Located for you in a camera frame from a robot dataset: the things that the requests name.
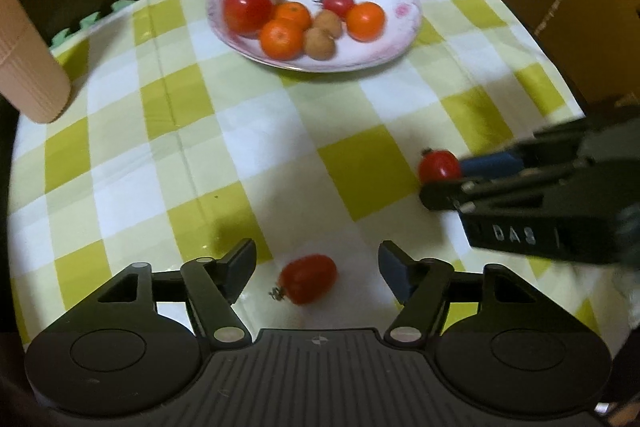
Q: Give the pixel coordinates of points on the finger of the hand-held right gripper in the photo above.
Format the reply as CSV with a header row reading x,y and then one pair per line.
x,y
500,193
492,165

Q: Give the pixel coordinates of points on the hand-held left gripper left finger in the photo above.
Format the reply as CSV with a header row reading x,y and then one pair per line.
x,y
240,269

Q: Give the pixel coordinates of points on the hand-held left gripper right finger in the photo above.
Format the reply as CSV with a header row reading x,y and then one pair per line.
x,y
397,274

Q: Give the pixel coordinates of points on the green foam mat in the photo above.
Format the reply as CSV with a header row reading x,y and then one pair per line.
x,y
100,14

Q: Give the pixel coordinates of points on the round cherry tomato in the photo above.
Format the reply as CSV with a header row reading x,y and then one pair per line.
x,y
439,166
340,3

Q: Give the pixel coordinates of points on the large red tomato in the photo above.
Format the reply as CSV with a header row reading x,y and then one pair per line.
x,y
247,8

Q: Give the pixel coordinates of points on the mandarin orange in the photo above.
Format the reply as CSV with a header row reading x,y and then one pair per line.
x,y
293,13
365,21
281,40

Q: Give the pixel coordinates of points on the pink ribbed container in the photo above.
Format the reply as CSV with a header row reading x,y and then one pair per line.
x,y
30,67

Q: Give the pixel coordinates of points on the oblong cherry tomato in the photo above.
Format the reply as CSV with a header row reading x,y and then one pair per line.
x,y
307,278

